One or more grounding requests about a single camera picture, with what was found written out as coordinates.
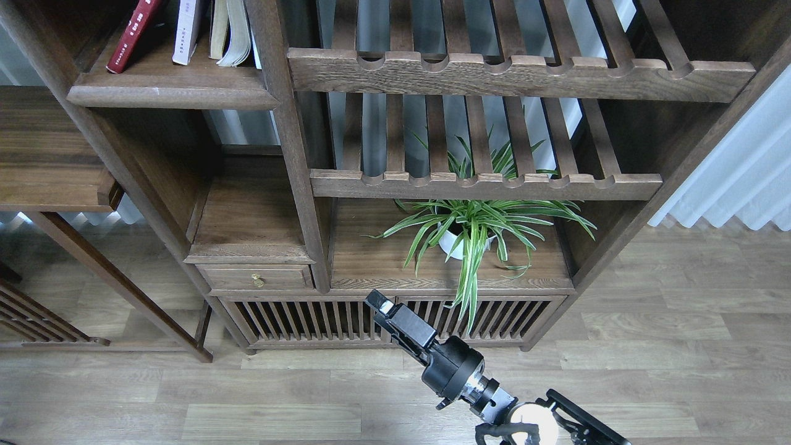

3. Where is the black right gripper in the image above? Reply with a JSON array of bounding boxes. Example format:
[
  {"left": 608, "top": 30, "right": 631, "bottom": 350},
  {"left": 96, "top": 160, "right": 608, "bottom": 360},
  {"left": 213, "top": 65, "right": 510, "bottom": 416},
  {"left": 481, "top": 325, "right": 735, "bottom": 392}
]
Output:
[{"left": 365, "top": 289, "right": 486, "bottom": 410}]

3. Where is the white lavender book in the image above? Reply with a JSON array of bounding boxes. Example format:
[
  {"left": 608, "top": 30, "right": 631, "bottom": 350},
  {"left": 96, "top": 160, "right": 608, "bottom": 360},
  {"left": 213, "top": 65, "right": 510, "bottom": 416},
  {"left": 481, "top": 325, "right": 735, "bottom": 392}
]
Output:
[{"left": 172, "top": 0, "right": 206, "bottom": 66}]

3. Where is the red cover book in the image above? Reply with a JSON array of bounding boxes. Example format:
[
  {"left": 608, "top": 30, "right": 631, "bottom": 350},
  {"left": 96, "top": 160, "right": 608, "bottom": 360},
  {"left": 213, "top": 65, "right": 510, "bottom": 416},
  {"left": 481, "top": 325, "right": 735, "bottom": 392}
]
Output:
[{"left": 106, "top": 1, "right": 169, "bottom": 74}]

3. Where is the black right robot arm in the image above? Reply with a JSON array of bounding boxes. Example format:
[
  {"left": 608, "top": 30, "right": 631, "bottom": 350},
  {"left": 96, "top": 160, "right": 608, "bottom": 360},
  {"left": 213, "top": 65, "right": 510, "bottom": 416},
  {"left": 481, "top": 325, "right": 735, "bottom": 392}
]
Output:
[{"left": 365, "top": 290, "right": 629, "bottom": 444}]

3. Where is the white plant pot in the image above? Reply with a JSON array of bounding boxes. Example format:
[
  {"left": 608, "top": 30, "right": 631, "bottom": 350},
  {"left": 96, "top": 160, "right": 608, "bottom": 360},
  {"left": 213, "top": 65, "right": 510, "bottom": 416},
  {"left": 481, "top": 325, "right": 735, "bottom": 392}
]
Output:
[{"left": 437, "top": 221, "right": 496, "bottom": 260}]

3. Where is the green spider plant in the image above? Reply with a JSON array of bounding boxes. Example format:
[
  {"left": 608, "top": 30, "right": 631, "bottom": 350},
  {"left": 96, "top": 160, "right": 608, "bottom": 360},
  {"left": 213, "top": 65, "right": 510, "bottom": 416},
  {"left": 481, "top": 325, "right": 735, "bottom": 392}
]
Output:
[{"left": 368, "top": 127, "right": 598, "bottom": 334}]

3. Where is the brass drawer knob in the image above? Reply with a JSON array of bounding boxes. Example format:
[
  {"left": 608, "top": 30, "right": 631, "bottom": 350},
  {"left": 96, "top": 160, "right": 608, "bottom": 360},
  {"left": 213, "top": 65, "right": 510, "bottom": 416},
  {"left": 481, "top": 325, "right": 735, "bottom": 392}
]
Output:
[{"left": 251, "top": 273, "right": 266, "bottom": 288}]

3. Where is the dark wooden bookshelf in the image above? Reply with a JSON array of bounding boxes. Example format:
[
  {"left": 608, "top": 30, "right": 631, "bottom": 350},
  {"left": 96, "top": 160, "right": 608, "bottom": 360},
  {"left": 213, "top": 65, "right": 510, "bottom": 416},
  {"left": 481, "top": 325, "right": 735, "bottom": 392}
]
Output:
[{"left": 2, "top": 1, "right": 789, "bottom": 352}]

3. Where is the open-paged upright book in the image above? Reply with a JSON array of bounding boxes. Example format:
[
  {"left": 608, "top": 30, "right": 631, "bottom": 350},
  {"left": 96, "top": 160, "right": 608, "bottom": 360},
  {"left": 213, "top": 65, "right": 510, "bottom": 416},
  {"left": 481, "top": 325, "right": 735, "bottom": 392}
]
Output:
[{"left": 217, "top": 1, "right": 252, "bottom": 67}]

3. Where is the beige upright book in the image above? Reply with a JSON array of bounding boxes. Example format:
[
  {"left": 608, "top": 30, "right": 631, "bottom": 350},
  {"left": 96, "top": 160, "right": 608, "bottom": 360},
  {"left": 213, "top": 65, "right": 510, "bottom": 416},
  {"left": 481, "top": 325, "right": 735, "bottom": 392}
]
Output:
[{"left": 209, "top": 0, "right": 230, "bottom": 60}]

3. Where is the dark wooden side table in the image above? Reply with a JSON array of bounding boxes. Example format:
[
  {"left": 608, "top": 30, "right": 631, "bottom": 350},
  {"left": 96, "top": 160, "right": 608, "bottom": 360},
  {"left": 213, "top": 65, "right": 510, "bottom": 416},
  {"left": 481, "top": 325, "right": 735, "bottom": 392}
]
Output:
[{"left": 2, "top": 85, "right": 212, "bottom": 362}]

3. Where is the white pleated curtain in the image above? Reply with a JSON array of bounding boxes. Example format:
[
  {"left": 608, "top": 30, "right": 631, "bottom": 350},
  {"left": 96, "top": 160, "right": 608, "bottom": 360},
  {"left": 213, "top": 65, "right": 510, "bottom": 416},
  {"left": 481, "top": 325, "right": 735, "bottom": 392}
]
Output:
[{"left": 649, "top": 67, "right": 790, "bottom": 231}]

